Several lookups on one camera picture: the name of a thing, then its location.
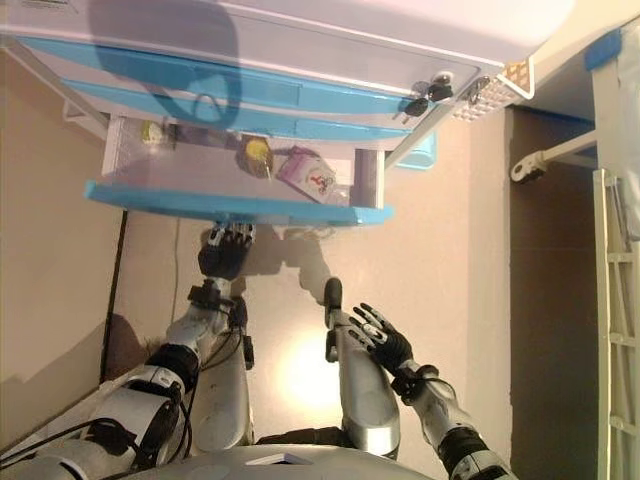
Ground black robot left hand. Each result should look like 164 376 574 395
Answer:
197 222 259 281

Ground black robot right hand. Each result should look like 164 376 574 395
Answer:
348 302 416 376

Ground blue white cart drawer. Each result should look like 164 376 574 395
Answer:
7 32 481 114
59 77 421 146
83 113 396 227

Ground yellow pill medicine bottle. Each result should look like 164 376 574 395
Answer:
235 138 275 179

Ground green white medicine box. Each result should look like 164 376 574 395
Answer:
138 119 167 147

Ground silver robot right leg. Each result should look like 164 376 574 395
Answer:
322 277 401 459

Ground grey robot torso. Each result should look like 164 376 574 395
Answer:
149 442 451 480

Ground light blue waste bin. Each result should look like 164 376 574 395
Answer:
394 132 437 174

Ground white hospital bed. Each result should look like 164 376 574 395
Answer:
509 24 640 480

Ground white medical cart body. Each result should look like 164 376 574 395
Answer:
0 0 576 166

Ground black cart keys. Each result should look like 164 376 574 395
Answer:
394 69 459 124

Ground white mesh side basket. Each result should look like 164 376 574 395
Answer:
452 54 539 124

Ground blue tape piece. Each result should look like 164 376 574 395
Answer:
583 27 625 72

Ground thin white floor cable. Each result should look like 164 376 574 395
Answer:
171 218 185 302

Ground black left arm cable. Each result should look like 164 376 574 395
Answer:
169 299 256 480

